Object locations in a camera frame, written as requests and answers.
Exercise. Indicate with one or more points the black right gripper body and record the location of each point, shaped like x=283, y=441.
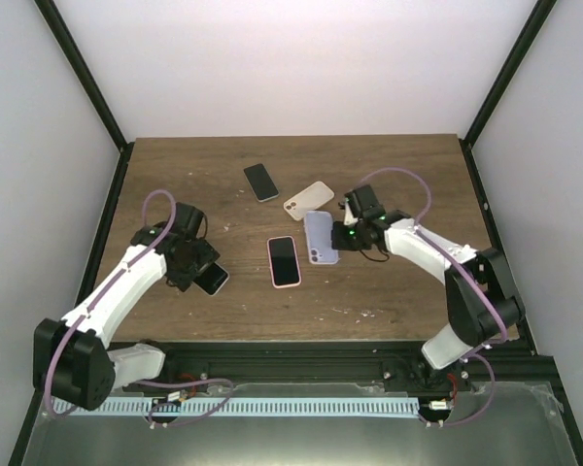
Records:
x=352, y=241

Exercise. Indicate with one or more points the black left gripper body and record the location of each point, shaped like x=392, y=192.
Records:
x=194, y=263

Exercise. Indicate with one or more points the purple-edged black smartphone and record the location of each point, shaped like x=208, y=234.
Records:
x=212, y=280

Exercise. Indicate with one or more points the lilac phone case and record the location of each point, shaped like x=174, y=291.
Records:
x=318, y=227

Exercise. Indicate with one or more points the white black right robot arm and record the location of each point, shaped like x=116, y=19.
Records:
x=482, y=299

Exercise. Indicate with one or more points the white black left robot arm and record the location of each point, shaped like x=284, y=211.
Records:
x=72, y=358

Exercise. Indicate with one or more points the cream phone case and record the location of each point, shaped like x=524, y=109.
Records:
x=309, y=199

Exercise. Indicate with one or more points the silver-edged black smartphone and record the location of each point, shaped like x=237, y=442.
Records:
x=260, y=182

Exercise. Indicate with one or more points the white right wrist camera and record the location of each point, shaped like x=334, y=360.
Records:
x=352, y=211

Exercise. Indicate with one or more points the black front frame rail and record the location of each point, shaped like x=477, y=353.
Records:
x=398, y=365

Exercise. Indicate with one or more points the black left side rail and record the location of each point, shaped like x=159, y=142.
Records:
x=104, y=225

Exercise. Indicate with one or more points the black right side rail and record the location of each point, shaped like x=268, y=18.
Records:
x=522, y=326

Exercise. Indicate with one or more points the light blue slotted cable duct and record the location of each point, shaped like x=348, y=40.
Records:
x=261, y=407

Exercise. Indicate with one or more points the black frame post right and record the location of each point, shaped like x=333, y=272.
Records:
x=540, y=12

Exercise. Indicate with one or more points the black frame post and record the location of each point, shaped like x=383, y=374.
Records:
x=68, y=45
x=540, y=12

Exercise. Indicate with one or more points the black frame post left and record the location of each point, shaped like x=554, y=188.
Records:
x=68, y=45

